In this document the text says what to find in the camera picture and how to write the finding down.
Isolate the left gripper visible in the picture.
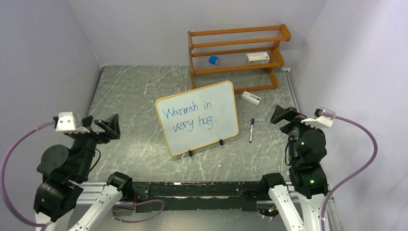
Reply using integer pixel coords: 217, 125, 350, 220
70, 112, 119, 179

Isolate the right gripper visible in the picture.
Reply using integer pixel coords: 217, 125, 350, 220
270, 104, 321, 163

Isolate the white blue whiteboard marker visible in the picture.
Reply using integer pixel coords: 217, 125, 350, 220
249, 118, 255, 143

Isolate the yellow framed whiteboard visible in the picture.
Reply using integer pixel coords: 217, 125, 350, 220
155, 80, 239, 156

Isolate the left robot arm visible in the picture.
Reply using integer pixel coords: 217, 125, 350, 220
34, 112, 134, 231

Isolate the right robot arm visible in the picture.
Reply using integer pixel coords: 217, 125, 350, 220
259, 105, 332, 231

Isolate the white whiteboard eraser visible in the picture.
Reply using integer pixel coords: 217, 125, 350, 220
241, 91, 261, 105

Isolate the white red cardboard box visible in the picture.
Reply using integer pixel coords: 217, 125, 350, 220
246, 52, 270, 65

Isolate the blue eraser block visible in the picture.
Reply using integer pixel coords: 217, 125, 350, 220
208, 55, 220, 65

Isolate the orange wooden shelf rack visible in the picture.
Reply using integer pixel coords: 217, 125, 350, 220
188, 24, 292, 93

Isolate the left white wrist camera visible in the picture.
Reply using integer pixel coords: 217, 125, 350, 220
54, 112, 90, 134

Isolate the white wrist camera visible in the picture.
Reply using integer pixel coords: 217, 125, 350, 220
301, 107, 336, 129
54, 112, 90, 134

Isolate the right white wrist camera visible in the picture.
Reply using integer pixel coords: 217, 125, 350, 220
301, 107, 336, 129

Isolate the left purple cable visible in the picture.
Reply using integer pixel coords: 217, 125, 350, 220
0, 120, 55, 229

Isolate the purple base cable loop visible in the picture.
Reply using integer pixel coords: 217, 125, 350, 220
111, 199, 166, 223

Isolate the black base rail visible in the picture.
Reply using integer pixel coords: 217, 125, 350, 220
132, 181, 270, 212

